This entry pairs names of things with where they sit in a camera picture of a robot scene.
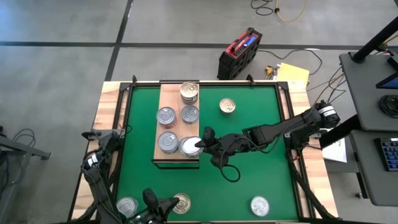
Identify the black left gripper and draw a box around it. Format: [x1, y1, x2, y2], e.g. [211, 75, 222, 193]
[130, 187, 181, 224]

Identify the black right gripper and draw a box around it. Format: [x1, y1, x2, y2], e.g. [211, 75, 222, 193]
[194, 126, 249, 169]

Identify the plain grey lid can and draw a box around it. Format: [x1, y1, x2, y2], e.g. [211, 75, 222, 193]
[180, 136, 205, 158]

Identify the green label can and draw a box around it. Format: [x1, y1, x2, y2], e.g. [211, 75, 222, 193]
[180, 104, 200, 124]

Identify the blue white label can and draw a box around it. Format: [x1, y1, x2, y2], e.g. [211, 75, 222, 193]
[116, 197, 140, 218]

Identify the wooden board tray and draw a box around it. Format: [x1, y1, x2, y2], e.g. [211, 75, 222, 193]
[152, 79, 200, 169]

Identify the green table mat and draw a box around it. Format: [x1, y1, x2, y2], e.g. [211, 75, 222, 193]
[113, 85, 299, 222]

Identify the red black tool case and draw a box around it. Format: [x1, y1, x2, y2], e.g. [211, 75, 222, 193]
[216, 27, 264, 81]

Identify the yellow paper pad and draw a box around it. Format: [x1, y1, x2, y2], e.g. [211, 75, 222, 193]
[275, 62, 311, 90]

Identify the white paper sheet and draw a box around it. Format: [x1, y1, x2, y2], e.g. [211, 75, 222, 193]
[322, 136, 348, 164]

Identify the grey metal stand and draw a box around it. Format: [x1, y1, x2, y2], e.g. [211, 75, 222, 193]
[0, 126, 52, 224]

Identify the grey desk top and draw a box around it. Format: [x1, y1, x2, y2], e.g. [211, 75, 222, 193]
[338, 51, 398, 132]
[348, 129, 398, 208]

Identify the black keyboard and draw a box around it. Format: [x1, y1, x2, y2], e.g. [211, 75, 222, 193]
[374, 136, 398, 172]

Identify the tablet screen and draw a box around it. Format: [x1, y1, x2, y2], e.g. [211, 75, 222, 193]
[375, 54, 398, 91]

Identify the black pole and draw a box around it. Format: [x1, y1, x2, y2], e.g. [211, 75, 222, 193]
[351, 15, 398, 63]

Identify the black aluminium table frame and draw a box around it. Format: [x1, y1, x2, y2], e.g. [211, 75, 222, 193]
[67, 74, 341, 224]

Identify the black power cable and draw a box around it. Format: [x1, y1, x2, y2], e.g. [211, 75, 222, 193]
[257, 48, 324, 77]

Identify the black floor cable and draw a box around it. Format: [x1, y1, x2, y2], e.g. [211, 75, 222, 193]
[250, 0, 276, 16]

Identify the yellow cable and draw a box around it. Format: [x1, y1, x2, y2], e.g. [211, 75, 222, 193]
[275, 0, 308, 23]

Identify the thin black cable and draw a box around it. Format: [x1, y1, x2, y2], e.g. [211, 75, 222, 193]
[11, 128, 38, 150]

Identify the coiled black cable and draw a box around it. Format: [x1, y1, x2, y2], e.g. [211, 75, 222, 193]
[377, 94, 398, 119]

